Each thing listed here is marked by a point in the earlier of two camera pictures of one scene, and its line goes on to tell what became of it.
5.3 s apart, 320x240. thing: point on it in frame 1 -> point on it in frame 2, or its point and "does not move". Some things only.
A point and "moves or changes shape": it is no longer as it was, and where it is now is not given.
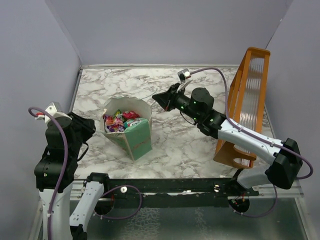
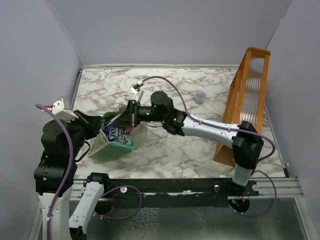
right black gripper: x=166 y=99 -> x=127 y=119
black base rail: x=175 y=193 does not move
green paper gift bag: x=136 y=137 -> x=101 y=149
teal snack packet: x=130 y=122 moves or changes shape
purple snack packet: x=113 y=124 moves or changes shape
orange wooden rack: x=245 y=106 does not move
